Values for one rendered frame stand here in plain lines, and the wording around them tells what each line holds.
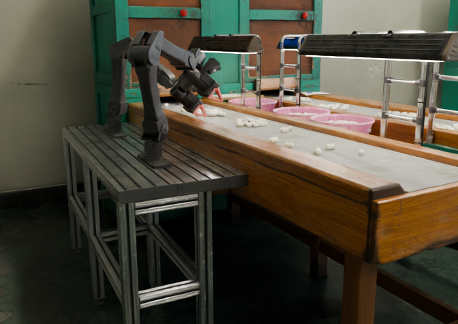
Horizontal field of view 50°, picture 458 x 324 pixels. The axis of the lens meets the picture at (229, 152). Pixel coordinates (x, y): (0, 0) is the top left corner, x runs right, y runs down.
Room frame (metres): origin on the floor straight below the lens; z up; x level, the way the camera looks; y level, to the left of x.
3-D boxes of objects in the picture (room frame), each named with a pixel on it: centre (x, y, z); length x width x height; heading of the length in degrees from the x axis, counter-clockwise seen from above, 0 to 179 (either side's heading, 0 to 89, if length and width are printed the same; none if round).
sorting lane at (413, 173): (1.99, -0.12, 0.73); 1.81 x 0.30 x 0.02; 29
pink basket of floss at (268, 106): (2.69, -0.13, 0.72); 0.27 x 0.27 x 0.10
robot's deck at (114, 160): (2.10, 0.18, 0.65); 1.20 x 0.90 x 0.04; 26
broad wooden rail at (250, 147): (1.89, 0.06, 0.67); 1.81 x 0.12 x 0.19; 29
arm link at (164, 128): (1.73, 0.27, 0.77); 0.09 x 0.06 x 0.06; 63
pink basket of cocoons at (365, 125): (2.06, -0.48, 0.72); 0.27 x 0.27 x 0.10
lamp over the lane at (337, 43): (1.55, -0.43, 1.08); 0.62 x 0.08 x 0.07; 29
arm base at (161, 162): (1.72, 0.27, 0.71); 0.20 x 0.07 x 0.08; 26
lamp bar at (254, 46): (2.41, 0.03, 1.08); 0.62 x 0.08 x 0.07; 29
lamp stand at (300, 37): (2.63, -0.39, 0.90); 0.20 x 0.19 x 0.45; 29
